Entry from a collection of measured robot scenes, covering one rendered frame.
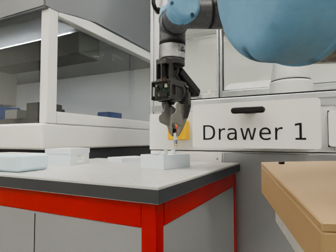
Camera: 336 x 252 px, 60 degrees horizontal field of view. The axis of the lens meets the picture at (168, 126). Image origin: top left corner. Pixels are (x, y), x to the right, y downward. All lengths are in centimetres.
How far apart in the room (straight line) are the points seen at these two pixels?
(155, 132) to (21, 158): 57
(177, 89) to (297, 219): 60
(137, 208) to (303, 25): 41
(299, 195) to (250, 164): 80
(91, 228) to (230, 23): 46
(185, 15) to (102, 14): 90
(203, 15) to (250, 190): 60
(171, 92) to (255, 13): 55
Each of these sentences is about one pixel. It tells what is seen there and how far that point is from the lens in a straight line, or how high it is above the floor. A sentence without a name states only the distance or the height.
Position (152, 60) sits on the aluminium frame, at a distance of 123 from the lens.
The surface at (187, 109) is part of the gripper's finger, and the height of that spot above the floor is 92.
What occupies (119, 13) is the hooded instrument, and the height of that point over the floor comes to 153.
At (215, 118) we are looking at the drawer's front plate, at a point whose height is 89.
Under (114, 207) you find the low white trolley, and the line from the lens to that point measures 56.
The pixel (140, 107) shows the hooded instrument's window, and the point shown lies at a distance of 180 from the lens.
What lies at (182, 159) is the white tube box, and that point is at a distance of 83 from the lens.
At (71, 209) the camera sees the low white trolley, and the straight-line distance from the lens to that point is 63.
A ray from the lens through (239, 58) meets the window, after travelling 111.
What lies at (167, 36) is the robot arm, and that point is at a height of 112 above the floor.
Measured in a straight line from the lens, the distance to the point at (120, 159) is 103.
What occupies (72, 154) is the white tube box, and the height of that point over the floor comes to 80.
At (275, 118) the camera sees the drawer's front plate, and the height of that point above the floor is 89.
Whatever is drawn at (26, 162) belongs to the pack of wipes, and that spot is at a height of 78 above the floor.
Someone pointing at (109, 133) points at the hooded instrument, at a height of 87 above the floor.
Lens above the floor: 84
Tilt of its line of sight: 3 degrees up
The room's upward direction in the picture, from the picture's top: straight up
